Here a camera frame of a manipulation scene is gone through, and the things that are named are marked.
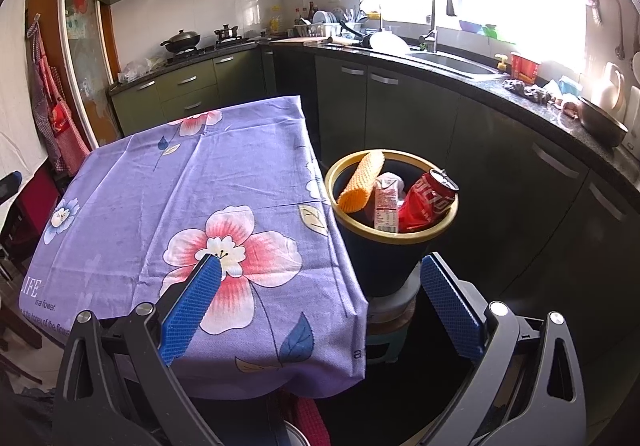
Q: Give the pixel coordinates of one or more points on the red cola can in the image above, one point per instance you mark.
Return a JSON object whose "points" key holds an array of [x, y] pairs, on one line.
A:
{"points": [[427, 203]]}

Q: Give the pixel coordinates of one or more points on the small curved faucet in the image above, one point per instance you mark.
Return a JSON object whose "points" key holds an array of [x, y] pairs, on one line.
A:
{"points": [[381, 23]]}

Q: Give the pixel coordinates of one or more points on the light blue cup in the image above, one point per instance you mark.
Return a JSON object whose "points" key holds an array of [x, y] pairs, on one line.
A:
{"points": [[570, 86]]}

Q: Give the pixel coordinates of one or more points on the wooden cutting board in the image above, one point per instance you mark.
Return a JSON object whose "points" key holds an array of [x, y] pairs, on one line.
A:
{"points": [[295, 41]]}

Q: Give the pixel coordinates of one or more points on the yellow oil bottle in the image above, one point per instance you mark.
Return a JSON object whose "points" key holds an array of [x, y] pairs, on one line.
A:
{"points": [[275, 21]]}

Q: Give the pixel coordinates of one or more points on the white curtain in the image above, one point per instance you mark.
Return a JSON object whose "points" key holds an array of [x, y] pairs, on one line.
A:
{"points": [[20, 101]]}

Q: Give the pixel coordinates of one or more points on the green base cabinets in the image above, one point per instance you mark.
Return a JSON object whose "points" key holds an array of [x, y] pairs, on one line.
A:
{"points": [[185, 91]]}

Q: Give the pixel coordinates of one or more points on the red white drink carton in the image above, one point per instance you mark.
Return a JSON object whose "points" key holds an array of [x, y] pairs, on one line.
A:
{"points": [[387, 206]]}

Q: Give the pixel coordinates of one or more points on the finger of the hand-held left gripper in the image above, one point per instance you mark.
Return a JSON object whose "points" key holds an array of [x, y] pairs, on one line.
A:
{"points": [[9, 188]]}

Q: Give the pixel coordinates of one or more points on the wooden rolling pin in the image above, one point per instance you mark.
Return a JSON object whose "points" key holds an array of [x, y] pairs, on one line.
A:
{"points": [[340, 42]]}

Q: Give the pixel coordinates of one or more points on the black lidded wok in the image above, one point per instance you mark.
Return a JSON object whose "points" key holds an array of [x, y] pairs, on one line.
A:
{"points": [[181, 42]]}

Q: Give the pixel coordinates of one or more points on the steel sink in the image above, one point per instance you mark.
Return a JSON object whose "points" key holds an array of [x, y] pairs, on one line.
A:
{"points": [[455, 63]]}

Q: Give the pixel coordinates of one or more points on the black gas stove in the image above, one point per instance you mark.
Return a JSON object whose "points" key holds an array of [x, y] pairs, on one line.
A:
{"points": [[215, 51]]}

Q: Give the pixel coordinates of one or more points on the orange sponge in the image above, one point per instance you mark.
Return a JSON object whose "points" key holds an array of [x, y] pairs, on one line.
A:
{"points": [[360, 181]]}

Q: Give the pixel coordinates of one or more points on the white dish rack with dishes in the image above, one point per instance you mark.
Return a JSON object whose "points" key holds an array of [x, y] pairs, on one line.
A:
{"points": [[320, 26]]}

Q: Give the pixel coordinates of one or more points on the green plastic stool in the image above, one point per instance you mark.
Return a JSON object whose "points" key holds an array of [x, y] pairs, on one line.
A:
{"points": [[390, 343]]}

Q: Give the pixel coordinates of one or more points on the red checked apron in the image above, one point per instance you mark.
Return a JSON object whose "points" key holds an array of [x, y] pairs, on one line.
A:
{"points": [[62, 126]]}

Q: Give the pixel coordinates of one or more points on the steel cooking pot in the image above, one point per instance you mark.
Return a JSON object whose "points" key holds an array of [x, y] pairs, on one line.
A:
{"points": [[226, 34]]}

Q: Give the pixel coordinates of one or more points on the green plastic bowl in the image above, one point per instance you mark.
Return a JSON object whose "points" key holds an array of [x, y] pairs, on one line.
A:
{"points": [[497, 33]]}

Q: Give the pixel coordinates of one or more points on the dark bin with yellow rim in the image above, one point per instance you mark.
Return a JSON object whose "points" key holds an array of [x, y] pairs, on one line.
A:
{"points": [[385, 261]]}

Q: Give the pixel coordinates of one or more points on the white plastic bucket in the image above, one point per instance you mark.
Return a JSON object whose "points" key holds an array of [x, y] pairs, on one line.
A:
{"points": [[395, 301]]}

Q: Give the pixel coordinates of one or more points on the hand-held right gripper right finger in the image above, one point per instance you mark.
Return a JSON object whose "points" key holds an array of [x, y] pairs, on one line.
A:
{"points": [[450, 306]]}

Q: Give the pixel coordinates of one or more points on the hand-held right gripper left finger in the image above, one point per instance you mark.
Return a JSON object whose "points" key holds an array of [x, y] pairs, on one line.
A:
{"points": [[192, 313]]}

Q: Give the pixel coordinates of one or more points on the dark metal bowl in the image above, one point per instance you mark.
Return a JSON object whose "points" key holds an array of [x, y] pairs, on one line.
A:
{"points": [[602, 126]]}

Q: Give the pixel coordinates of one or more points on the black stone countertop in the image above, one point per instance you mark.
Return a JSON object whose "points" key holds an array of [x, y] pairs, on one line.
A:
{"points": [[545, 118]]}

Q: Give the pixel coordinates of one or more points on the clear plastic bag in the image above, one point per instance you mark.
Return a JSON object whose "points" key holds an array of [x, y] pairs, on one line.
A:
{"points": [[140, 70]]}

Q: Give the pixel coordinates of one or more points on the tall steel faucet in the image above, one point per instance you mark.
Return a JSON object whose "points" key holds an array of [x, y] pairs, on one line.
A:
{"points": [[434, 16]]}

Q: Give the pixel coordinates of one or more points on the red chair cushion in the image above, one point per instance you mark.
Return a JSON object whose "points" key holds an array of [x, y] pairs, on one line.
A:
{"points": [[37, 201]]}

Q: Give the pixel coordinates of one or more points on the dark sauce bottles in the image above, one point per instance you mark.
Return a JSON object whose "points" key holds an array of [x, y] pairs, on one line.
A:
{"points": [[305, 15]]}

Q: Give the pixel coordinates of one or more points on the white plate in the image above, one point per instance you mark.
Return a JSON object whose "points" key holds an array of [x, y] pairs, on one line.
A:
{"points": [[389, 43]]}

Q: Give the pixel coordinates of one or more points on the blue plastic bowl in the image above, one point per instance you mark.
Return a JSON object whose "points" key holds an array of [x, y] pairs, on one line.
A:
{"points": [[470, 27]]}

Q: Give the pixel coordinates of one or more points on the purple floral tablecloth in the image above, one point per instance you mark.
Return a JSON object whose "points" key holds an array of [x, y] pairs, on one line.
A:
{"points": [[150, 176]]}

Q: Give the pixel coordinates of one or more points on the yellow soap dispenser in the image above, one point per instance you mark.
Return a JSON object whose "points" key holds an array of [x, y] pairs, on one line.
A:
{"points": [[500, 65]]}

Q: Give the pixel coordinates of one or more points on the white jug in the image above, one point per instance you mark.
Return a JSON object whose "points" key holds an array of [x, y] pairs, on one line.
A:
{"points": [[607, 91]]}

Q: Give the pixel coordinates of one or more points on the dark rag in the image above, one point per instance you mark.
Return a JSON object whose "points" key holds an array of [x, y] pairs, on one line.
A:
{"points": [[525, 91]]}

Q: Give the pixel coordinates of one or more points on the red waffle cloth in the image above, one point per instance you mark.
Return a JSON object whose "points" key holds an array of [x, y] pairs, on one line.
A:
{"points": [[310, 423]]}

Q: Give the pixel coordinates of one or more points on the red paper cup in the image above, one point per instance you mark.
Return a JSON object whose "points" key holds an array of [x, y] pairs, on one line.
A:
{"points": [[525, 68]]}

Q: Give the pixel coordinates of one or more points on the glass sliding door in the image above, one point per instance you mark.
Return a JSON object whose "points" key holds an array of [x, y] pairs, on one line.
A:
{"points": [[87, 51]]}

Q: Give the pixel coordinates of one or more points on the black frying pan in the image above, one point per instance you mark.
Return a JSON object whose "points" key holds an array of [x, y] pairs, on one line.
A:
{"points": [[357, 35]]}

